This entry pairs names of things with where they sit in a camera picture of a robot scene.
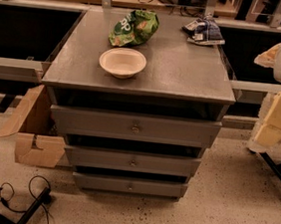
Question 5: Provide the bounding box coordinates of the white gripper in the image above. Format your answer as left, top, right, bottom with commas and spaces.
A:
247, 92, 281, 152

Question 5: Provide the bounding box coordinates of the grey drawer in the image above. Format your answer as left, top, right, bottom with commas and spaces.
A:
51, 105, 221, 148
73, 172, 188, 198
65, 145, 200, 177

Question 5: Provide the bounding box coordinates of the grey drawer cabinet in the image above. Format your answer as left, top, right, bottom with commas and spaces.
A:
30, 0, 245, 205

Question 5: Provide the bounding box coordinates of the grey bottom drawer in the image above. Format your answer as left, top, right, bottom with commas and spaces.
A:
73, 172, 188, 198

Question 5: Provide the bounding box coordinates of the grey top drawer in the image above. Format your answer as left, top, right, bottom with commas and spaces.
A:
51, 105, 221, 148

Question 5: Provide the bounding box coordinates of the blue white snack bag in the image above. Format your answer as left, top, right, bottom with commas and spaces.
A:
181, 16, 225, 46

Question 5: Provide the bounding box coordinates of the white bowl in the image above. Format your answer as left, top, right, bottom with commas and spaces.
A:
99, 48, 146, 79

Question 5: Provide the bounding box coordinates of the green chip bag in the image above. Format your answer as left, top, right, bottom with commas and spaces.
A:
109, 10, 159, 47

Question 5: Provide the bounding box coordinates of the brown cardboard box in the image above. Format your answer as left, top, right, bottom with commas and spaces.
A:
0, 85, 65, 168

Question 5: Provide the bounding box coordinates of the black stand base left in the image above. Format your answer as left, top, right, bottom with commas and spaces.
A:
0, 182, 52, 224

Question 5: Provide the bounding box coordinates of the black cable on floor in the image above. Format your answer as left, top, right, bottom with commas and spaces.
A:
0, 170, 57, 224

